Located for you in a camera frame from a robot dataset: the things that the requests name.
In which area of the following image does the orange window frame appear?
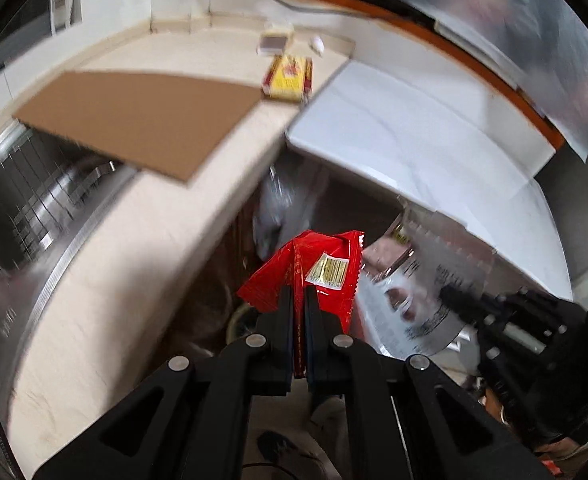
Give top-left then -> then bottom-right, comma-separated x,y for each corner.
210,0 -> 566,150

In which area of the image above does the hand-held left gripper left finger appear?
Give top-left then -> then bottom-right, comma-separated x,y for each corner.
33,285 -> 295,480

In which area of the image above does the yellow red flat box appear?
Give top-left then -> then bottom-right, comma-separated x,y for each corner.
262,54 -> 315,104

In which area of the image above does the red snack wrapper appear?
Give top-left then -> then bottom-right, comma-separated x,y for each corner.
237,230 -> 365,379

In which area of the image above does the clear plastic bag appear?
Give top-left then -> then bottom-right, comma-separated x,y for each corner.
251,165 -> 326,262

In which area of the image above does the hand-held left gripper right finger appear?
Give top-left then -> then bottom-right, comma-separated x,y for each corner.
304,285 -> 550,480

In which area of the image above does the dark shoe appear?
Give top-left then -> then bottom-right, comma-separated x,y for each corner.
257,431 -> 325,472

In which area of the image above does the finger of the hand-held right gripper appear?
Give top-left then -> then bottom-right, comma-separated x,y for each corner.
439,284 -> 506,322

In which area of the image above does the brown cardboard sheet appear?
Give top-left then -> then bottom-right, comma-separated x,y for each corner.
13,71 -> 262,181

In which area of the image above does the person's grey trouser leg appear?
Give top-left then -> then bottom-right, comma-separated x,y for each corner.
306,395 -> 348,442

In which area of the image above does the translucent plastic sheet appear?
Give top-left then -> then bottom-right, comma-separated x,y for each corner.
364,0 -> 588,163

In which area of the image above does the wire dish rack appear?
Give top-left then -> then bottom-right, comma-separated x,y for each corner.
0,140 -> 125,271

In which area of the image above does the white round bin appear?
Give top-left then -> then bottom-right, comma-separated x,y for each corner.
226,302 -> 261,342

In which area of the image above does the stainless steel sink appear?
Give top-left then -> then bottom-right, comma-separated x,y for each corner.
0,120 -> 140,376

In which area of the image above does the silver printed snack wrapper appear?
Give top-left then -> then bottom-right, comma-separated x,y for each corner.
361,210 -> 497,361

